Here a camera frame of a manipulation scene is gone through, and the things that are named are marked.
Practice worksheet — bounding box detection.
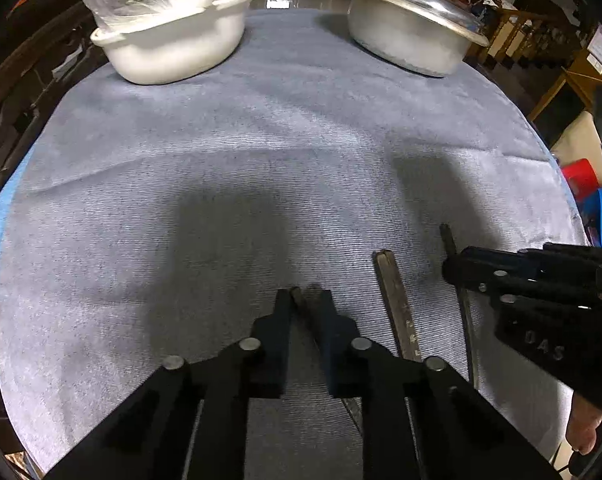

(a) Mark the dark wooden sideboard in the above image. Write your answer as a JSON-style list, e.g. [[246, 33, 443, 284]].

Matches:
[[0, 0, 106, 190]]

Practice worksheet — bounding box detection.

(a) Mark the grey towel cloth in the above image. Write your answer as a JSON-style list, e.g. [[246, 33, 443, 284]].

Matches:
[[0, 10, 586, 470]]

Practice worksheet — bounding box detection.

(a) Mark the aluminium pot lid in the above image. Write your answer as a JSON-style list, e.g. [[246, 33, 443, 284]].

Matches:
[[339, 0, 491, 49]]

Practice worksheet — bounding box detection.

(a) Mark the white ceramic pot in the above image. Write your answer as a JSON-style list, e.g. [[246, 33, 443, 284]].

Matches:
[[90, 0, 252, 84]]

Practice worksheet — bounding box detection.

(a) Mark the aluminium pot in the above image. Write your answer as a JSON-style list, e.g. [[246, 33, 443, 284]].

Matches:
[[348, 0, 472, 78]]

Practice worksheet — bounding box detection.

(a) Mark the red plastic stool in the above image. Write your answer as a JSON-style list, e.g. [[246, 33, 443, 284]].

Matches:
[[562, 158, 600, 203]]

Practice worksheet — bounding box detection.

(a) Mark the right hand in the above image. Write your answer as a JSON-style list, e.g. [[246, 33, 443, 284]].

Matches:
[[566, 393, 602, 455]]

